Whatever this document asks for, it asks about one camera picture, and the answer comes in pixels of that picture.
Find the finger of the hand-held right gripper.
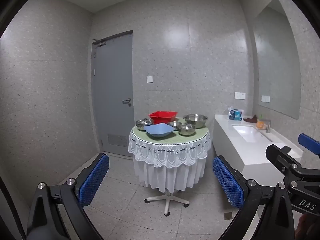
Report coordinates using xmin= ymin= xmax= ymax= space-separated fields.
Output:
xmin=265 ymin=144 xmax=304 ymax=178
xmin=298 ymin=133 xmax=320 ymax=155

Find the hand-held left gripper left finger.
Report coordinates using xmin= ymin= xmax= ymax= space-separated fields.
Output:
xmin=26 ymin=152 xmax=110 ymax=240

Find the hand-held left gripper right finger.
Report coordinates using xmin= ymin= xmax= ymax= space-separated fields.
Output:
xmin=212 ymin=155 xmax=295 ymax=240

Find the medium steel bowl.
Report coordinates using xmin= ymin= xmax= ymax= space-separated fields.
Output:
xmin=177 ymin=124 xmax=196 ymax=135
xmin=135 ymin=119 xmax=155 ymax=128

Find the large steel bowl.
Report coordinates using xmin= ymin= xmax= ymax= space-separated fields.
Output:
xmin=183 ymin=114 xmax=208 ymax=129

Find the blue plastic basin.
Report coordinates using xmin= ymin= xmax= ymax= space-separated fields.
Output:
xmin=143 ymin=123 xmax=175 ymax=138

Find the red plastic basin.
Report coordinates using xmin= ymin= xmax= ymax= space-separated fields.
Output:
xmin=149 ymin=111 xmax=178 ymax=125

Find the person's right hand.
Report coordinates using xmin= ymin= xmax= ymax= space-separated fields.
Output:
xmin=295 ymin=214 xmax=320 ymax=240

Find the white sink counter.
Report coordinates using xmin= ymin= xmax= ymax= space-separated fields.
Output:
xmin=212 ymin=114 xmax=304 ymax=178

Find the white sink basin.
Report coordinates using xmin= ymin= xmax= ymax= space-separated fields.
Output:
xmin=232 ymin=125 xmax=273 ymax=143

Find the door vent grille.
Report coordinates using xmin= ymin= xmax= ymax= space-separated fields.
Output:
xmin=107 ymin=134 xmax=127 ymax=147

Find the round table with lace cloth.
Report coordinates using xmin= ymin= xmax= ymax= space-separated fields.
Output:
xmin=128 ymin=125 xmax=212 ymax=193

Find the blue tissue packet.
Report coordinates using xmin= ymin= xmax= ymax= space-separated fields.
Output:
xmin=228 ymin=107 xmax=243 ymax=120

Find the white wheeled table base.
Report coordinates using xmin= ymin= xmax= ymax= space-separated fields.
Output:
xmin=144 ymin=189 xmax=190 ymax=217

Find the grey door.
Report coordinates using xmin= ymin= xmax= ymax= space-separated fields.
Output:
xmin=91 ymin=30 xmax=133 ymax=157

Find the wall mirror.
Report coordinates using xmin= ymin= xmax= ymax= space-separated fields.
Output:
xmin=252 ymin=0 xmax=300 ymax=120

